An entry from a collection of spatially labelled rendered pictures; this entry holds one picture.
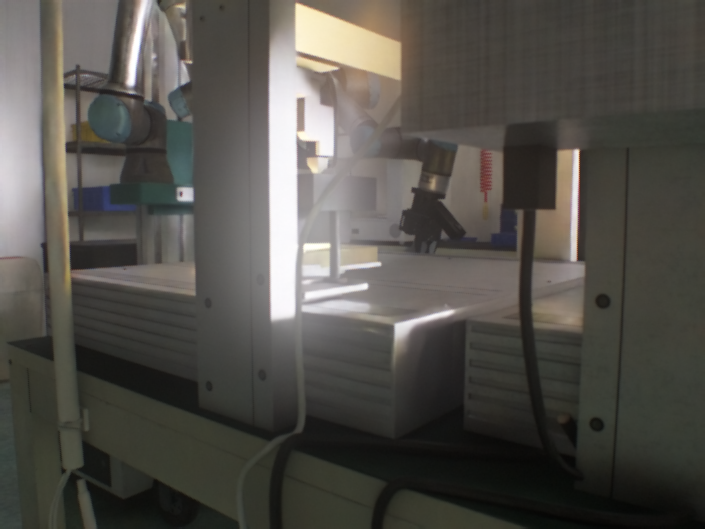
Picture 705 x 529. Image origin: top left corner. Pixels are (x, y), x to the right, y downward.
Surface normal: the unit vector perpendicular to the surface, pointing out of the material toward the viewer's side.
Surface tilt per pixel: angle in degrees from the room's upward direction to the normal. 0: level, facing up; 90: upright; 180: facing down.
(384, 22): 90
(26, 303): 93
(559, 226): 90
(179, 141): 90
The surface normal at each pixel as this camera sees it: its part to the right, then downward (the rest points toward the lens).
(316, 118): 0.77, 0.05
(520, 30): -0.63, 0.07
